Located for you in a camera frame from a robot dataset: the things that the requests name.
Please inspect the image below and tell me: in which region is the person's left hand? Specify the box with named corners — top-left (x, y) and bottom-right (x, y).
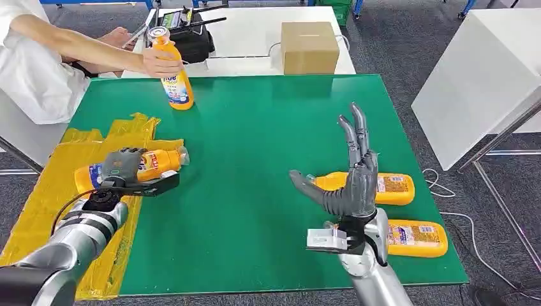
top-left (98, 26), bottom-right (137, 52)

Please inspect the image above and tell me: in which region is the person's right hand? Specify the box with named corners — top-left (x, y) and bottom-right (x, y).
top-left (140, 45), bottom-right (184, 80)

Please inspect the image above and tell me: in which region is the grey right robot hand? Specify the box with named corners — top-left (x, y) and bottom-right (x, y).
top-left (289, 102), bottom-right (380, 219)

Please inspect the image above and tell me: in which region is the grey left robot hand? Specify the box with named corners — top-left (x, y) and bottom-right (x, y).
top-left (100, 147), bottom-right (148, 189)

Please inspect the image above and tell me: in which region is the smartphone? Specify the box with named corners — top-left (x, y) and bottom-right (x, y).
top-left (121, 23), bottom-right (149, 49)

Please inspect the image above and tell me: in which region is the orange drink bottle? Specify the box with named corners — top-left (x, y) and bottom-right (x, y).
top-left (306, 171), bottom-right (416, 207)
top-left (73, 147), bottom-right (191, 194)
top-left (387, 219), bottom-right (449, 259)
top-left (147, 25), bottom-right (195, 111)

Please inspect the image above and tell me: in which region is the black case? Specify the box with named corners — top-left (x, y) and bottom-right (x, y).
top-left (168, 17), bottom-right (216, 64)

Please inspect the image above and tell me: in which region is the black remote controller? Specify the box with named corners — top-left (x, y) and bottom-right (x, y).
top-left (157, 4), bottom-right (228, 34)

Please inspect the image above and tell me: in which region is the yellow plastic sheet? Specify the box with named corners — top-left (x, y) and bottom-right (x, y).
top-left (0, 112), bottom-right (187, 302)

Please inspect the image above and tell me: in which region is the person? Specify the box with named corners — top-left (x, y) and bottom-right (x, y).
top-left (0, 0), bottom-right (184, 126)

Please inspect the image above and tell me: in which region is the white bench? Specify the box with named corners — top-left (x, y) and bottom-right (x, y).
top-left (0, 91), bottom-right (71, 174)

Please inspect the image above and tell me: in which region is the green table mat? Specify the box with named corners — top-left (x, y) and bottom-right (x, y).
top-left (67, 74), bottom-right (470, 296)

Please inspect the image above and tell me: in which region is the brown cardboard box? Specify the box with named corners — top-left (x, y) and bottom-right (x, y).
top-left (280, 21), bottom-right (341, 76)

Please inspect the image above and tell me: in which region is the white table with steel legs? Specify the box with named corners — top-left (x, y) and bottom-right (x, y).
top-left (410, 8), bottom-right (541, 271)

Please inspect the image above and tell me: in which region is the green plastic crate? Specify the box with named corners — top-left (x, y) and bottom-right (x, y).
top-left (316, 0), bottom-right (353, 27)

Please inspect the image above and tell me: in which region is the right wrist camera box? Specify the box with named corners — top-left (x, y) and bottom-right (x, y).
top-left (306, 221), bottom-right (353, 255)

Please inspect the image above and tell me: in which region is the white cable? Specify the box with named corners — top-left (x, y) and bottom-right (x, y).
top-left (439, 212), bottom-right (541, 302)
top-left (422, 168), bottom-right (456, 198)
top-left (268, 34), bottom-right (352, 60)

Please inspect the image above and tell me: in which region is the blue metal frame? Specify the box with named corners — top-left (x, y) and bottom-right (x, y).
top-left (40, 0), bottom-right (478, 20)

